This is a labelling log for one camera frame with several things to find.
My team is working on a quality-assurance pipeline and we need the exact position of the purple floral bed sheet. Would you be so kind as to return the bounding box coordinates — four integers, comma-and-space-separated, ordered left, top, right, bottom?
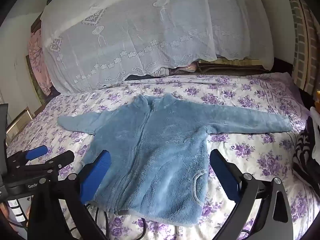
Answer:
6, 72, 315, 240

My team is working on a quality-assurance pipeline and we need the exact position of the dark wooden headboard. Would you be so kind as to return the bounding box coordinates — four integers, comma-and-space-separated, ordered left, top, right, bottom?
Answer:
30, 0, 66, 34

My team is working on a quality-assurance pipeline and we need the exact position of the black cable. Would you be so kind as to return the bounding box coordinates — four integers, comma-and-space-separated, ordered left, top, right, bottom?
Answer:
136, 219, 150, 240
86, 204, 109, 233

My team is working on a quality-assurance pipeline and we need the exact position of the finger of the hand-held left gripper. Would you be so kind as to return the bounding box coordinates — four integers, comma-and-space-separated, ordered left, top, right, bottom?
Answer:
7, 145, 48, 170
15, 150, 75, 180

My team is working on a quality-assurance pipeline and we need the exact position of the pink floral cloth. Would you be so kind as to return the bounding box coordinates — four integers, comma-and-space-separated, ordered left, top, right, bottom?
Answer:
27, 29, 54, 97

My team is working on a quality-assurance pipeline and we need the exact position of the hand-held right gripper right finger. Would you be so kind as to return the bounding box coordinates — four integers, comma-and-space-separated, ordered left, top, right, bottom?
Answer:
209, 149, 294, 240

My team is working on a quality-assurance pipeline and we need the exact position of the golden wooden frame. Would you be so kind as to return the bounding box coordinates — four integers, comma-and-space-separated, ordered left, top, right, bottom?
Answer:
6, 106, 34, 138

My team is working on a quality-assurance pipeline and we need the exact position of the white lace cover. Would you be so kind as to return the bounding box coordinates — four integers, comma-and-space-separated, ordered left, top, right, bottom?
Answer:
40, 0, 274, 94

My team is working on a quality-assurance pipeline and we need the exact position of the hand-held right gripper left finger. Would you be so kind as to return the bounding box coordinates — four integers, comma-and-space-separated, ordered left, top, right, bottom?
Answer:
30, 150, 112, 240

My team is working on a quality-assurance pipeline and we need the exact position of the blue fleece jacket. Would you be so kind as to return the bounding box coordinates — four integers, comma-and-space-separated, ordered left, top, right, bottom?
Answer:
57, 93, 293, 227

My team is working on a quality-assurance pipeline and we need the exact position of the beige folded cloth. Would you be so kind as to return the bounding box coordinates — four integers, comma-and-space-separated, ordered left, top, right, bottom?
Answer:
310, 106, 320, 160

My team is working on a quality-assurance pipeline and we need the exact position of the stack of folded bedding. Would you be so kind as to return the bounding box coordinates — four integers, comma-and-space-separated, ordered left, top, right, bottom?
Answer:
125, 59, 265, 80

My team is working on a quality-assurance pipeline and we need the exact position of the black white patterned cloth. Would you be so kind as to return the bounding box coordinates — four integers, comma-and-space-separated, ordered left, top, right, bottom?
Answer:
292, 116, 320, 188

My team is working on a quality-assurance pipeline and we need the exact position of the brick-pattern curtain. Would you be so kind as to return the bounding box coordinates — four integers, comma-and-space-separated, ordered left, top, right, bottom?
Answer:
285, 0, 320, 95

